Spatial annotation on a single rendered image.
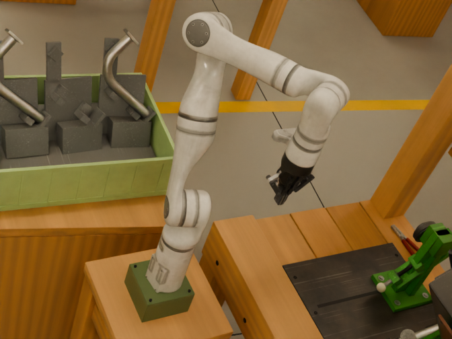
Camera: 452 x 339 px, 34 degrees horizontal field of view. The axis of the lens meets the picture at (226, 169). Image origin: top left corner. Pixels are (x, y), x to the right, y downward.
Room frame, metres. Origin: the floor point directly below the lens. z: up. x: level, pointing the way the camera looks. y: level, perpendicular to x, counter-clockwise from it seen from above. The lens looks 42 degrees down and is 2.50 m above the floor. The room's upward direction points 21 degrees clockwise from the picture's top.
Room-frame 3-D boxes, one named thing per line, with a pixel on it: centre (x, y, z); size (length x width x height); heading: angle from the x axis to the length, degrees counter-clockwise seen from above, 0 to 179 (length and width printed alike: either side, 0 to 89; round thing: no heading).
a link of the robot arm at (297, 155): (1.33, -0.14, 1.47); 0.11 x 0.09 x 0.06; 39
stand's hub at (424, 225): (1.61, -0.59, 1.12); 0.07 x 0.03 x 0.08; 129
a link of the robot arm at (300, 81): (1.34, -0.12, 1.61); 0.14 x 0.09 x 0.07; 72
